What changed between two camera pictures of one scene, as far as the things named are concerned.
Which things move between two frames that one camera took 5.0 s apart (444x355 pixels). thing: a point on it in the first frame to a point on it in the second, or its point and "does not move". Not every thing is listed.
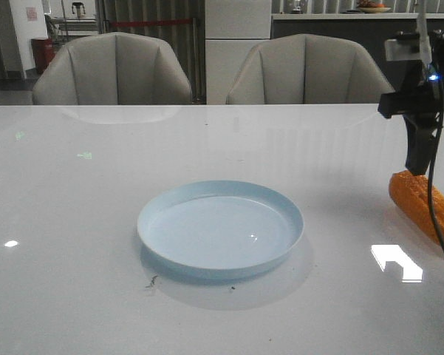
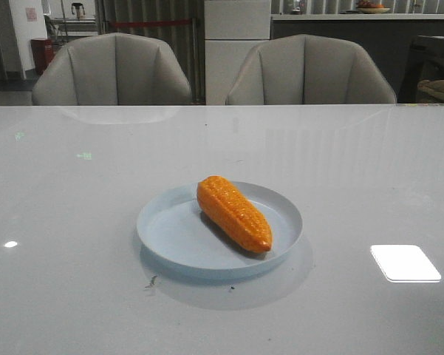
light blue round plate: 220,229 does not move
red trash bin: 43,51 does not move
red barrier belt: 149,21 does not move
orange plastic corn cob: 411,192 to 234,214
